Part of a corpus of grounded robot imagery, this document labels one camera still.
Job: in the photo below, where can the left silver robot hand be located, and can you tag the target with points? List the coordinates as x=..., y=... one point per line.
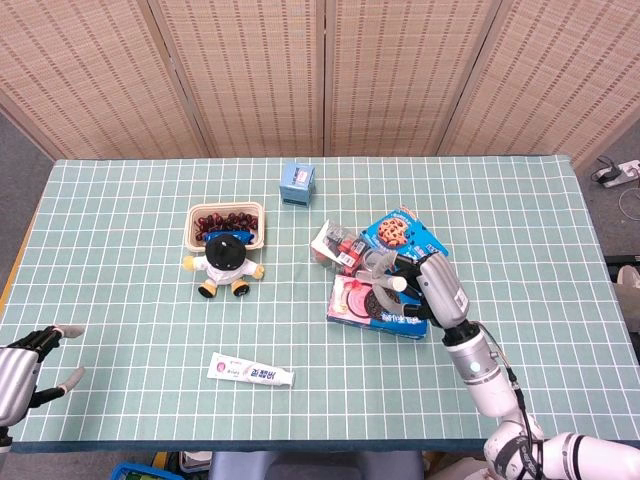
x=17, y=380

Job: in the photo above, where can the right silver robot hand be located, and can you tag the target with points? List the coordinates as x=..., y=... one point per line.
x=442, y=290

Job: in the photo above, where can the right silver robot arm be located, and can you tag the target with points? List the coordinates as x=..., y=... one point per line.
x=480, y=370

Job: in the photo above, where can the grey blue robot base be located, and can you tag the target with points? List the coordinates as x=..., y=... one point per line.
x=310, y=467

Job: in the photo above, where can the white toothpaste tube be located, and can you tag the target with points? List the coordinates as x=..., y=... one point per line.
x=250, y=372

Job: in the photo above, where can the blue chocolate chip cookie box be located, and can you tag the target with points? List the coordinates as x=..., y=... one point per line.
x=395, y=232

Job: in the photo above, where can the blue pink Oreo box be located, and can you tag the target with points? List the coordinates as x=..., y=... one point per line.
x=350, y=305

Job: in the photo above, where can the clear container red coffee sachets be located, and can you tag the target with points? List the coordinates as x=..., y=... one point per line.
x=335, y=245

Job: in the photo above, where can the green checked tablecloth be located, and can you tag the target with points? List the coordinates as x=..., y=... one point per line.
x=125, y=275

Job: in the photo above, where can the blue plastic crate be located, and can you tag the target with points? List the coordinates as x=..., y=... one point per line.
x=137, y=472

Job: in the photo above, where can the small light blue carton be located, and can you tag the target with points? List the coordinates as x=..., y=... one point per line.
x=296, y=185

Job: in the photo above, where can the beige rounded object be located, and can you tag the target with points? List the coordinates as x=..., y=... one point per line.
x=630, y=282

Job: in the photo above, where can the blue snack packet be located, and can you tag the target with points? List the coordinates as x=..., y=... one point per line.
x=242, y=235

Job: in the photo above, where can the white power strip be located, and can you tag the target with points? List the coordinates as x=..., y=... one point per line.
x=625, y=171

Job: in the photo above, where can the black plush doll white coat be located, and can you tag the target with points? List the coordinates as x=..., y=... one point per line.
x=225, y=267

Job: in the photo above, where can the beige plastic tray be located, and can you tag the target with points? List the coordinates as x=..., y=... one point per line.
x=190, y=245

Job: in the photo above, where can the pile of red candies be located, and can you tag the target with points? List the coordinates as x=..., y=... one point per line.
x=225, y=221

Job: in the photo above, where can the bamboo folding screen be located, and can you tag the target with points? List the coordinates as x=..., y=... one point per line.
x=250, y=75

